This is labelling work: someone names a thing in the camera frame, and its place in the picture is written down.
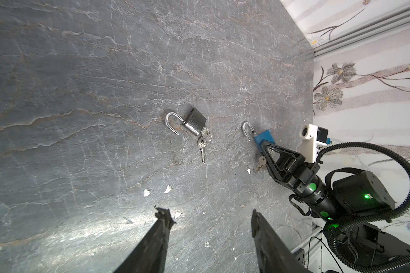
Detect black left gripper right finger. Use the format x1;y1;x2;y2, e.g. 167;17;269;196
251;209;309;273

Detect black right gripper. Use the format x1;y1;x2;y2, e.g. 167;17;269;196
261;141;323;196

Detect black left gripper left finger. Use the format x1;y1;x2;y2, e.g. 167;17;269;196
115;207;176;273

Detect blue padlock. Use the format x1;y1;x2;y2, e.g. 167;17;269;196
241;121;275;155

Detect silver keys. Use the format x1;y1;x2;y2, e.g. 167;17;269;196
197;127;213;164

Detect black padlock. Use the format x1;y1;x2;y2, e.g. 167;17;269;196
165;108;207;136

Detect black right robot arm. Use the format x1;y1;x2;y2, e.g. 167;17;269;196
261;141;410;273

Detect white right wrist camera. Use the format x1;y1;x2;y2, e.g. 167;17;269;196
298;124;330;163

